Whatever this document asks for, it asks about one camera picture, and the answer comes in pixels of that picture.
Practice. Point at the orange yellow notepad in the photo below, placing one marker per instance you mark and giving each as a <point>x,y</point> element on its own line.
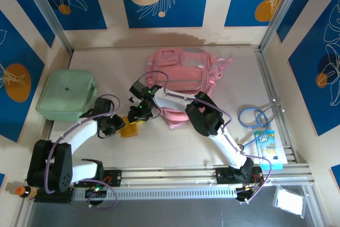
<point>128,131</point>

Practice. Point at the pink school backpack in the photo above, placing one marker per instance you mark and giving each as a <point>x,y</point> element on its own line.
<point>183,78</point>

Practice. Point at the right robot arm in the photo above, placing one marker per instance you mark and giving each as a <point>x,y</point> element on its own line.
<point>170,103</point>

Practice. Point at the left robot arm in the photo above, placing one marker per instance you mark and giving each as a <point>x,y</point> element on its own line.
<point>82,134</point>

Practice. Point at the mint green zip case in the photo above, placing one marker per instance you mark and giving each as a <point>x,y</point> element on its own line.
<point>63,94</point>

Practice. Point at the black ribbed block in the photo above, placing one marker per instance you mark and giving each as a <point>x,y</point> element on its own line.
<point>53,197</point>

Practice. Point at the wet wipes packet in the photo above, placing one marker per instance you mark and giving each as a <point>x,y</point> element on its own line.
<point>268,147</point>

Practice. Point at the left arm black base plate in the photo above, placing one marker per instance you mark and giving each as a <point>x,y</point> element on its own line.
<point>114,177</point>

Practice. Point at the aluminium side rail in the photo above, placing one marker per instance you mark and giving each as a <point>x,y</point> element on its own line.
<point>264,72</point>
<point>50,128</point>

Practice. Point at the aluminium table edge rail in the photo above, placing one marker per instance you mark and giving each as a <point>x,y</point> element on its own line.
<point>172,175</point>

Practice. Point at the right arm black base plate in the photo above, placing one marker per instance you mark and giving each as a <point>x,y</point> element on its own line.
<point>223,176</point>

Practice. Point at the aluminium frame post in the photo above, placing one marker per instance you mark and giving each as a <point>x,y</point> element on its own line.
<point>50,17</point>
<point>281,11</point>

